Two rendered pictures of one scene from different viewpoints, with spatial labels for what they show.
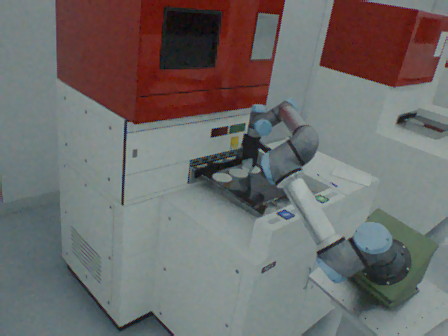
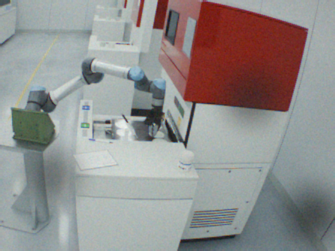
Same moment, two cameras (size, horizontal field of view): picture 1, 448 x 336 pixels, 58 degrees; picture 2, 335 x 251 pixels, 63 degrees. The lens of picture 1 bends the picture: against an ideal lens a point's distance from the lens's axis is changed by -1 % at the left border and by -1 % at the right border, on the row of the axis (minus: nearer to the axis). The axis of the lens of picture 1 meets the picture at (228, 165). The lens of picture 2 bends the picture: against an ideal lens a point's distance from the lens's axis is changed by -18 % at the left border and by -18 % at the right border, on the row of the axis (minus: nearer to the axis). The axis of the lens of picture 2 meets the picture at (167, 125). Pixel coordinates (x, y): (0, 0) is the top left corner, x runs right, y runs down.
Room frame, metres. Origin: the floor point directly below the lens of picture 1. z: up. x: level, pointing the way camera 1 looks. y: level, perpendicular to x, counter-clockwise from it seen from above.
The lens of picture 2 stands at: (2.93, -1.61, 1.88)
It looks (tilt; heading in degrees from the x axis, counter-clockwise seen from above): 26 degrees down; 121
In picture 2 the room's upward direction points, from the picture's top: 10 degrees clockwise
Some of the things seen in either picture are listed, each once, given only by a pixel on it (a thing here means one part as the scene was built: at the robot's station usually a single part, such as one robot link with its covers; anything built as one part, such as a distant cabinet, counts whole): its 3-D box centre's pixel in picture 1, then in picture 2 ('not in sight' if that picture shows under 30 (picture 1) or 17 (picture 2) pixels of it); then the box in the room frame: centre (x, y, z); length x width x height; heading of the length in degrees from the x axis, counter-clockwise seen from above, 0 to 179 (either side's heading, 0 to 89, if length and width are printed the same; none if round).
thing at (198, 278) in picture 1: (260, 264); (120, 199); (1.84, -0.26, 0.41); 0.97 x 0.64 x 0.82; 138
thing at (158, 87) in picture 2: (257, 116); (158, 88); (1.91, -0.10, 1.22); 0.09 x 0.08 x 0.11; 12
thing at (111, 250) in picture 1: (150, 221); (199, 178); (2.09, 0.42, 0.41); 0.82 x 0.71 x 0.82; 138
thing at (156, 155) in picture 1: (197, 149); (171, 105); (1.86, 0.17, 1.02); 0.82 x 0.03 x 0.40; 138
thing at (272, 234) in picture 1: (301, 220); (84, 126); (1.56, -0.35, 0.89); 0.55 x 0.09 x 0.14; 138
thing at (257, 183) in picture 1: (252, 181); (140, 133); (1.85, -0.13, 0.90); 0.34 x 0.34 x 0.01; 48
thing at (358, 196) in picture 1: (311, 174); (131, 168); (2.07, -0.46, 0.89); 0.62 x 0.35 x 0.14; 48
